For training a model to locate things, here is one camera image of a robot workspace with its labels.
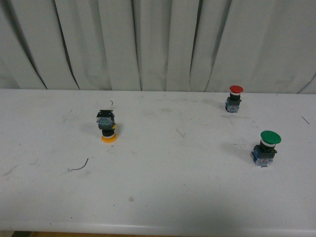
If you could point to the yellow push button switch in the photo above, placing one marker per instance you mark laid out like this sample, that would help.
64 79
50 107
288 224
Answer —
106 123

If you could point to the white pleated curtain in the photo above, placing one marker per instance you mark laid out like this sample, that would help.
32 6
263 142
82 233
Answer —
266 46

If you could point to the red push button switch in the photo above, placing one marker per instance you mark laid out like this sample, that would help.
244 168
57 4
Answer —
233 101

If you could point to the long curved wire scrap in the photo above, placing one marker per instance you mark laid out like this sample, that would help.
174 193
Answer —
79 168

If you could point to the green push button switch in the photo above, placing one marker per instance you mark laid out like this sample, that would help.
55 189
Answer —
264 153

